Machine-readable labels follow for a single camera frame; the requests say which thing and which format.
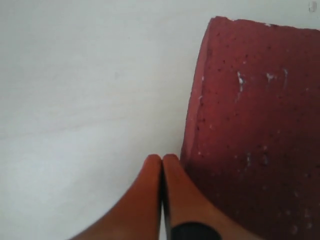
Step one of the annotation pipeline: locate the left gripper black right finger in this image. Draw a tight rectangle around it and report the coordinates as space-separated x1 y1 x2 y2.
162 154 250 240

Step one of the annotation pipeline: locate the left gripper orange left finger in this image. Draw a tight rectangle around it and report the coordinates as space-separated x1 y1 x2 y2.
73 154 162 240

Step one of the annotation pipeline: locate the red brick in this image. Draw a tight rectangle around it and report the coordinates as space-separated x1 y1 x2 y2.
180 16 320 240

